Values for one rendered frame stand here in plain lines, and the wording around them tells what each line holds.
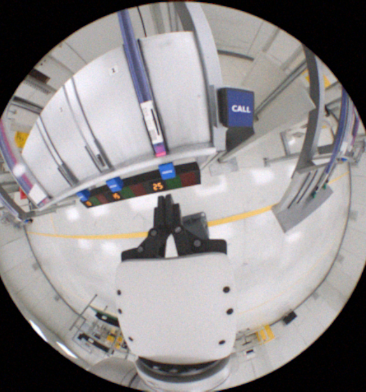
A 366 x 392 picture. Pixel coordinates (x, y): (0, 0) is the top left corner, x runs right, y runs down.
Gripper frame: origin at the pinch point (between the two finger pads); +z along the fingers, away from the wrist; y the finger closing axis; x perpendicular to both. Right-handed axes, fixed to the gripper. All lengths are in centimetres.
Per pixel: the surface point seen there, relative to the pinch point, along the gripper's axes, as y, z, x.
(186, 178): 2.9, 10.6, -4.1
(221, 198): 29, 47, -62
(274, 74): 85, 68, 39
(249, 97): 11.7, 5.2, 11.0
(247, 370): 126, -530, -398
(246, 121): 11.3, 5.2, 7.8
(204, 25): 9.3, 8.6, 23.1
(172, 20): 11, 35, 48
